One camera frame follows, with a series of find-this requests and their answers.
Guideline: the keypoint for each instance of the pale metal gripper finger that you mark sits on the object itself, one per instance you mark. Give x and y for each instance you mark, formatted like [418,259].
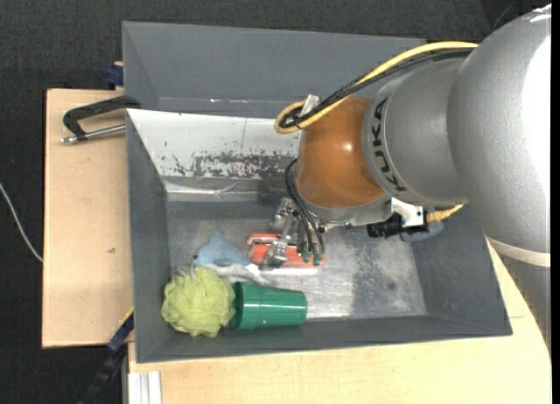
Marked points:
[271,255]
[283,252]

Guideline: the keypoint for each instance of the orange-red flat packet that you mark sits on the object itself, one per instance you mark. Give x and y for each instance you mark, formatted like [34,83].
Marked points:
[258,254]

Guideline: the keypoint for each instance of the blue toy dolphin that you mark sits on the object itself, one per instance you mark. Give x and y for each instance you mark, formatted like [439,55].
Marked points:
[221,255]

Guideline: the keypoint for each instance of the green plastic cup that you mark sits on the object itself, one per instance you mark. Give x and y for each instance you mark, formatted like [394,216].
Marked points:
[271,306]

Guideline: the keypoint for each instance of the yellow-green mesh bath sponge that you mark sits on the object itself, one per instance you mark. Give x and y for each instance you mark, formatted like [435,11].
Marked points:
[197,301]

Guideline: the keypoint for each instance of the grey metal bin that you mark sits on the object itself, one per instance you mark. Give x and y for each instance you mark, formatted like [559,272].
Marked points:
[376,288]

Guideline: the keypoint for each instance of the brown cardboard board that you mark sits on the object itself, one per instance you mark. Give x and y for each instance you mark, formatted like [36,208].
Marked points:
[83,218]

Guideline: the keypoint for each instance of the black cylinder on white bracket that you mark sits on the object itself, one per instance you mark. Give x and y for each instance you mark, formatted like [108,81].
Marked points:
[385,227]

